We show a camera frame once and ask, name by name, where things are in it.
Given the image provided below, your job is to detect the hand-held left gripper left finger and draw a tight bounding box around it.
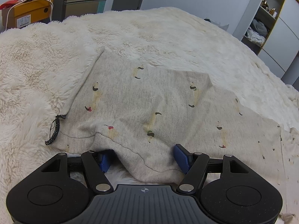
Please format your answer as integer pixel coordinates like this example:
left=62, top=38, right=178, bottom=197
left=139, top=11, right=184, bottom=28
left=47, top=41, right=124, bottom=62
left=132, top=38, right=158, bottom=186
left=40, top=150, right=113, bottom=195

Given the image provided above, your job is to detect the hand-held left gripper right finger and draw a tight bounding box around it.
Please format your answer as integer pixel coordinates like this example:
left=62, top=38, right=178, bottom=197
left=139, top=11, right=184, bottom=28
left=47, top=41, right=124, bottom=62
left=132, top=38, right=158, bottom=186
left=173, top=144, right=248, bottom=195

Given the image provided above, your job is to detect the beige printed garment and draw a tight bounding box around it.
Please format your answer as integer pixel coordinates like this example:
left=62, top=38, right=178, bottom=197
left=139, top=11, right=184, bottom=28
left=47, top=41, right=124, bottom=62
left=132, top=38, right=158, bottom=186
left=45, top=47, right=283, bottom=185

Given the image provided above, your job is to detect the cream cloth with small prints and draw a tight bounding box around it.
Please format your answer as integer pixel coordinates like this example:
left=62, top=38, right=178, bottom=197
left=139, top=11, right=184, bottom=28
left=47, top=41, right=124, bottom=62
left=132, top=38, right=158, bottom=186
left=279, top=119, right=299, bottom=223

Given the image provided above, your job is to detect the white clothes pile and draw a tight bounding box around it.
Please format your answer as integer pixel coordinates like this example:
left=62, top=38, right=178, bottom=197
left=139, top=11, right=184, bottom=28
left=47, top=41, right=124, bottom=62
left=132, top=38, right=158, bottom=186
left=244, top=27, right=266, bottom=46

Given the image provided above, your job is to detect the grey clothes pile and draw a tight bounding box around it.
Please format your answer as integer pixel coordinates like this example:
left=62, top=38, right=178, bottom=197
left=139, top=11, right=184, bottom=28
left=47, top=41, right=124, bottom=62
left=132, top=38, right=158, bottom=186
left=251, top=19, right=268, bottom=37

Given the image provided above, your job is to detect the white fluffy blanket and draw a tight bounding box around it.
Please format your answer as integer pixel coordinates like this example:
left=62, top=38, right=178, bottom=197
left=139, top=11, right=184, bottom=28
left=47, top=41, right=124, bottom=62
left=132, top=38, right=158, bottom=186
left=0, top=7, right=299, bottom=224

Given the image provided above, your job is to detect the white crumpled bag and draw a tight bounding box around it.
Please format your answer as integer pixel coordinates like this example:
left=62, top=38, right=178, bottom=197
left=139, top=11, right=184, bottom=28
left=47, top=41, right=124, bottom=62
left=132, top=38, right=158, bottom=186
left=204, top=17, right=231, bottom=31

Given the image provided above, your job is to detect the grey drawer cabinet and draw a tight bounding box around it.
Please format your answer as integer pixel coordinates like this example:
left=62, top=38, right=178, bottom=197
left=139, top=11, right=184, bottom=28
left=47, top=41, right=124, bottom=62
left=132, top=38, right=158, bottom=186
left=63, top=0, right=111, bottom=22

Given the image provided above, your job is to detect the yellow cardboard box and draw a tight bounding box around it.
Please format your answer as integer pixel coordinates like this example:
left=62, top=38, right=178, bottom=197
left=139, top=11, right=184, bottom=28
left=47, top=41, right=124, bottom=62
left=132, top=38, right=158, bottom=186
left=13, top=0, right=54, bottom=29

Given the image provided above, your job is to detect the grey wardrobe with open shelves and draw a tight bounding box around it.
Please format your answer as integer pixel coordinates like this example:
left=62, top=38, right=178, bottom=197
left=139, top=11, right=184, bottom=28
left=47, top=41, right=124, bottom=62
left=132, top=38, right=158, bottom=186
left=233, top=0, right=299, bottom=85

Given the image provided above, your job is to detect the group of golden bottles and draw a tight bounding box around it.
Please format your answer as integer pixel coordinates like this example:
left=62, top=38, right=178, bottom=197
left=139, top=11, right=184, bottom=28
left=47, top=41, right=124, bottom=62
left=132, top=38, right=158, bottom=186
left=261, top=0, right=278, bottom=18

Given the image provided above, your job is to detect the brown cardboard box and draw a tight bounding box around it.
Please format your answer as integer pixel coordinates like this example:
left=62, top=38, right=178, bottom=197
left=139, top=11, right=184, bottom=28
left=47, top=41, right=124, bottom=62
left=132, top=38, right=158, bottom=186
left=0, top=0, right=24, bottom=32

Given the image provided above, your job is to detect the white cable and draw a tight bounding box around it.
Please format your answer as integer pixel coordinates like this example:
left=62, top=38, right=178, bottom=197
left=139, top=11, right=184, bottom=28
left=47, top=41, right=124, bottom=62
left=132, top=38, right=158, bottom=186
left=6, top=0, right=53, bottom=29

